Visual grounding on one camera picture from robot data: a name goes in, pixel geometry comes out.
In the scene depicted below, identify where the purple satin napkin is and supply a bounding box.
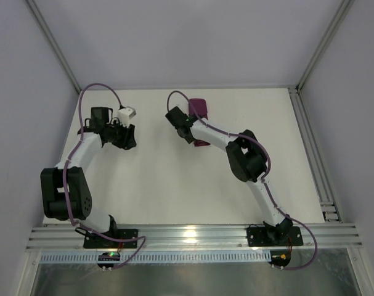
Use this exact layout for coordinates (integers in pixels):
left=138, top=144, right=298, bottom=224
left=189, top=98, right=210, bottom=147

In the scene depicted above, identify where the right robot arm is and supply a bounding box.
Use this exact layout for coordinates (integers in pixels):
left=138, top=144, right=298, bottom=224
left=165, top=107, right=300, bottom=247

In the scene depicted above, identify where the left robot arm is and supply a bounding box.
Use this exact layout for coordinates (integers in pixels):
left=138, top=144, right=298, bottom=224
left=40, top=107, right=137, bottom=242

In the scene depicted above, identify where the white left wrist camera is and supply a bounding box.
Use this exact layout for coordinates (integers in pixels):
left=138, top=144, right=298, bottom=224
left=116, top=107, right=136, bottom=127

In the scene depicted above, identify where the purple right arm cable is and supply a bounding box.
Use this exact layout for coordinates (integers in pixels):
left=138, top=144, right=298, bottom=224
left=166, top=90, right=319, bottom=272

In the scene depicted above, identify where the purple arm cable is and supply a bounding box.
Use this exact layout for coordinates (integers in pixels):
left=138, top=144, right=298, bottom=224
left=166, top=90, right=319, bottom=272
left=63, top=83, right=147, bottom=271

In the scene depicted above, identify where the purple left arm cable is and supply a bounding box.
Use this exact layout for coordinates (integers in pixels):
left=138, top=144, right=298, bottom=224
left=63, top=83, right=147, bottom=271

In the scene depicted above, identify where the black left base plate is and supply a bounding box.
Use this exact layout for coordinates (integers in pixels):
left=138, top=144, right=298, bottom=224
left=83, top=229, right=138, bottom=249

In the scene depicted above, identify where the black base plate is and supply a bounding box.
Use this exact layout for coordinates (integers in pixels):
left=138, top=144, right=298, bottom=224
left=83, top=229, right=138, bottom=249
left=246, top=224, right=304, bottom=247

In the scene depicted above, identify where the slotted grey cable duct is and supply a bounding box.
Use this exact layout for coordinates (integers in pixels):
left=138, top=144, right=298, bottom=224
left=39, top=249, right=272, bottom=264

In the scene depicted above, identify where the aluminium left corner post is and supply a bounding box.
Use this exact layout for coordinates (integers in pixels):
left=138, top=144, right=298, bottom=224
left=23, top=0, right=82, bottom=94

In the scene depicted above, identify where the aluminium corner post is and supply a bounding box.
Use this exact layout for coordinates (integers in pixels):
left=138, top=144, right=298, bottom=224
left=23, top=0, right=82, bottom=94
left=296, top=0, right=354, bottom=91

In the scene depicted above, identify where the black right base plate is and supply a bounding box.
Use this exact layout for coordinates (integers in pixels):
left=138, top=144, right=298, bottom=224
left=246, top=224, right=304, bottom=247

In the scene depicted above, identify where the aluminium right side rail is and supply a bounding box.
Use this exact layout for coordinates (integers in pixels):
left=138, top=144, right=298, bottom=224
left=288, top=88, right=343, bottom=223

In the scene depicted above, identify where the aluminium rail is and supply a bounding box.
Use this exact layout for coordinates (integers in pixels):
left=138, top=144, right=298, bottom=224
left=288, top=88, right=343, bottom=223
left=26, top=223, right=362, bottom=252

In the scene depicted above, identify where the aluminium front rail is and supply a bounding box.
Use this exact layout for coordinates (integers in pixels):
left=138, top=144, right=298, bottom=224
left=26, top=223, right=362, bottom=252

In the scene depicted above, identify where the aluminium right corner post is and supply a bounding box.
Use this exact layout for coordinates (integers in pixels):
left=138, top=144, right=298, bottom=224
left=296, top=0, right=354, bottom=91

